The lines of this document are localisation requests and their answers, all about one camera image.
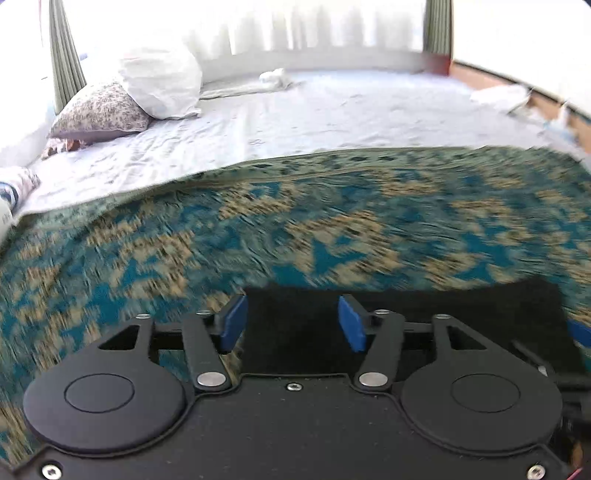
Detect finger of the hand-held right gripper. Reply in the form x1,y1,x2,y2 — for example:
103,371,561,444
567,319,591,348
510,340,561,384

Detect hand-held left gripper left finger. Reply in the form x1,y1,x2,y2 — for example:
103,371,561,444
98,295,249,393

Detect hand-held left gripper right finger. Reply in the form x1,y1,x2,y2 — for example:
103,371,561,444
338,295,490,393

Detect black pants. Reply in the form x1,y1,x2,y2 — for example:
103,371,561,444
240,278,578,377

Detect teal beige patterned blanket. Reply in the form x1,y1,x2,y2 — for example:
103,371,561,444
0,145,591,467

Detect reddish patterned cloth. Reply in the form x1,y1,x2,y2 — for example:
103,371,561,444
41,137,83,160

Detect rolled white cloth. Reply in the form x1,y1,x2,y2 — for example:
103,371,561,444
259,68,293,91

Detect purple floral pillow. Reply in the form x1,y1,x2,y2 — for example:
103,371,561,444
47,80,153,143

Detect white pillow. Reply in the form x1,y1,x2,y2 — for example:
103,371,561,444
117,45,204,121

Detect white crumpled cloth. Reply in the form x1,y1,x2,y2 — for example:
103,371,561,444
470,84,533,112

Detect white floral quilt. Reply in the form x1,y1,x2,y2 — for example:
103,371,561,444
0,104,58,241

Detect white sheer curtain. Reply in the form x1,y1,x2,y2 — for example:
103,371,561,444
194,0,426,58

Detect grey-green curtain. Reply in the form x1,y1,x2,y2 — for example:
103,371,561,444
47,0,89,116
423,0,454,57

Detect wooden bed frame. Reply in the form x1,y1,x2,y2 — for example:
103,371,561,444
449,59,591,141

